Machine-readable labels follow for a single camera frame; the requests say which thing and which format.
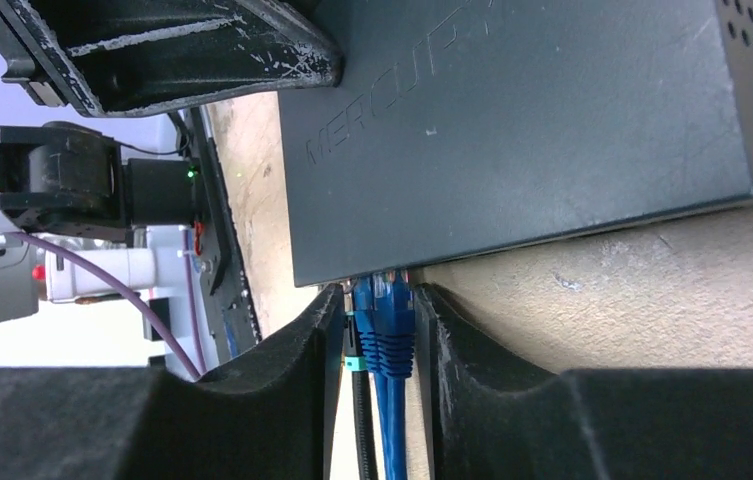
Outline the blue ethernet cable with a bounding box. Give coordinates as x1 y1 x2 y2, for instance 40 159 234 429
352 274 394 480
369 270 418 480

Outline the long black ethernet cable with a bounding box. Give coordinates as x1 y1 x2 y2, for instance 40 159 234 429
341 311 381 480

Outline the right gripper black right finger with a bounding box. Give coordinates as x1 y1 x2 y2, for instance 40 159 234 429
414 284 753 479

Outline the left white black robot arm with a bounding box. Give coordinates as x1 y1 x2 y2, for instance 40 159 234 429
0 1 343 242

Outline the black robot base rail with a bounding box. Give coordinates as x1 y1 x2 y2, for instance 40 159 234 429
184 107 263 364

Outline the black network switch box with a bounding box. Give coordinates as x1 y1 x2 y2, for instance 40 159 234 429
278 1 753 286

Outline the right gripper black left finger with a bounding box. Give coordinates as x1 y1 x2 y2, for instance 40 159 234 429
0 284 345 479

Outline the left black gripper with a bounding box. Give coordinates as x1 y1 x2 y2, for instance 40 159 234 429
0 0 343 242

